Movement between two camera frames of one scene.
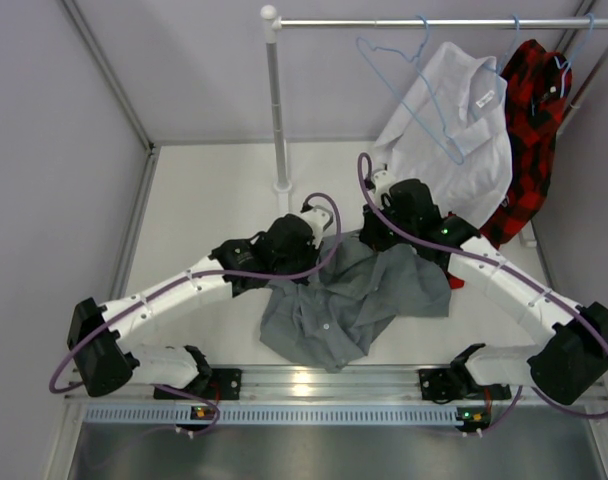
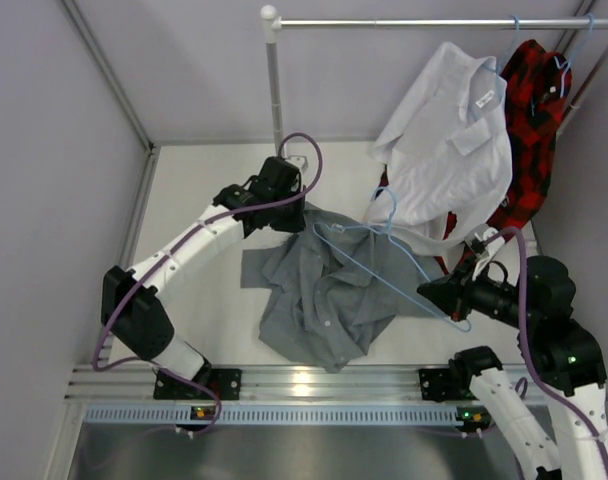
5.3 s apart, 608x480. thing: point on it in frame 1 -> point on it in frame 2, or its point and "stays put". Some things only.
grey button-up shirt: [335, 314] stays put
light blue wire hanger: [438, 104] -> [316, 224]
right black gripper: [371, 234] -> [456, 293]
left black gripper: [311, 253] -> [297, 223]
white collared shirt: [453, 134] stays put
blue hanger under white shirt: [513, 45] stays put
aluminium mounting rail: [315, 387] stays put
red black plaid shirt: [537, 81] stays put
